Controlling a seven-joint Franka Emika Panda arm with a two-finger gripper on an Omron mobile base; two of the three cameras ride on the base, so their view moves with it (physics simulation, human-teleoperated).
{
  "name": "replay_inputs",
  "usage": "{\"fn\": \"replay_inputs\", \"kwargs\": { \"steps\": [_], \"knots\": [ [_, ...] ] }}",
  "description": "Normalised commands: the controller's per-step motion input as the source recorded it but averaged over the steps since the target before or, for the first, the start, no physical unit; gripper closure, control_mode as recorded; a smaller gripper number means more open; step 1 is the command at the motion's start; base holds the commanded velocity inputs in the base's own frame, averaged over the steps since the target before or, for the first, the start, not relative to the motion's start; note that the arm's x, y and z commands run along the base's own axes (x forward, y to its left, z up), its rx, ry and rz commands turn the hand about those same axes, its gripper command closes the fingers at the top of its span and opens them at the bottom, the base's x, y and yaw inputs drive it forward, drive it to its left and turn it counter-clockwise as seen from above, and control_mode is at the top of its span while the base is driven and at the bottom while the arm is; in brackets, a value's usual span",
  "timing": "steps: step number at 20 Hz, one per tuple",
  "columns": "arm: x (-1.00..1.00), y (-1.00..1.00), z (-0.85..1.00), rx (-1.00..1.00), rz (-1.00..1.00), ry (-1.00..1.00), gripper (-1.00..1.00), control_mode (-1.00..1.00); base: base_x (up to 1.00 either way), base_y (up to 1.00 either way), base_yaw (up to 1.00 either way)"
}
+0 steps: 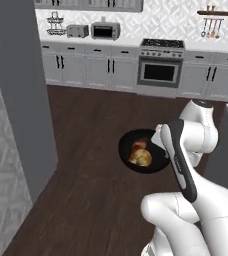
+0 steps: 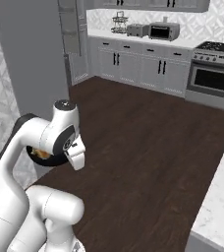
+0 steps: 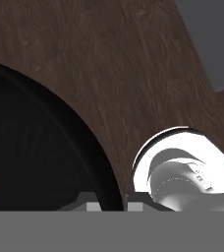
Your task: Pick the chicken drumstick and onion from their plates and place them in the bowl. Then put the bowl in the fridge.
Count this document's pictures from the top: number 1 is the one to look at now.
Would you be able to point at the hanging kitchen tool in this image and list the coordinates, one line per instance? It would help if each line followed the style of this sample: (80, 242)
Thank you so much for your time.
(218, 29)
(208, 28)

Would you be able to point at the silver toaster oven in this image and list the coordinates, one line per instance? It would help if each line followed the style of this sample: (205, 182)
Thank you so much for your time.
(105, 31)

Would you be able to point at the grey lower cupboard run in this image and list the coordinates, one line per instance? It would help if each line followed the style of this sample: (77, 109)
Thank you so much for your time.
(86, 66)
(212, 73)

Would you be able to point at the steel oven with hob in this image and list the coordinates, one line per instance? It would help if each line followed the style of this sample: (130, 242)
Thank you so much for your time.
(160, 70)

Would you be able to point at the silver toaster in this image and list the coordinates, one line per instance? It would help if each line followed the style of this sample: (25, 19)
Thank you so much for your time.
(77, 31)

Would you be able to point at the brown chicken drumstick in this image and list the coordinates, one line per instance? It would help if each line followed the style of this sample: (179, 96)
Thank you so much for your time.
(140, 144)

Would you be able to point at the grey upper cupboard run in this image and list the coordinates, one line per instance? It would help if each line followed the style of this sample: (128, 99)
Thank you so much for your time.
(89, 4)

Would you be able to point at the hanging wooden spoon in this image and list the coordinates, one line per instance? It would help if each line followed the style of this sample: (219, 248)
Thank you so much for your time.
(213, 30)

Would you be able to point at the yellow onion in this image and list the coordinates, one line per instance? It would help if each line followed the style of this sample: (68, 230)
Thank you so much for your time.
(142, 157)

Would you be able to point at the small jar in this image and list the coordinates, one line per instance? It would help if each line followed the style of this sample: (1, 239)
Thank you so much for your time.
(208, 8)

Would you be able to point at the grey kitchen island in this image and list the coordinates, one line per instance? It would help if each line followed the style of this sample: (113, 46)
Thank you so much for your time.
(226, 156)

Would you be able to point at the grey fridge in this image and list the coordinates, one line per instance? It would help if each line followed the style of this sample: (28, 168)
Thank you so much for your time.
(22, 93)

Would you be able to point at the grey cupboard run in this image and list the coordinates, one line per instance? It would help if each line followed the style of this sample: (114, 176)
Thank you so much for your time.
(212, 73)
(86, 66)
(89, 4)

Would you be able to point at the hanging ladle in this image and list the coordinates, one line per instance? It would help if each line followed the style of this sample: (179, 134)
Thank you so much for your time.
(203, 29)

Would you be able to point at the dark wooden shelf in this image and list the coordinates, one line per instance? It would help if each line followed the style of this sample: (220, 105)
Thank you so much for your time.
(219, 13)

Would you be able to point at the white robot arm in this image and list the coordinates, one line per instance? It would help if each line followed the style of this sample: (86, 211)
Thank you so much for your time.
(216, 206)

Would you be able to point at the black bowl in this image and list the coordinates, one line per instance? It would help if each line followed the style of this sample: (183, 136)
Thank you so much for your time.
(126, 150)

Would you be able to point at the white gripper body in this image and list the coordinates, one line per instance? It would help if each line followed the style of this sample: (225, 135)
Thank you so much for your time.
(157, 136)

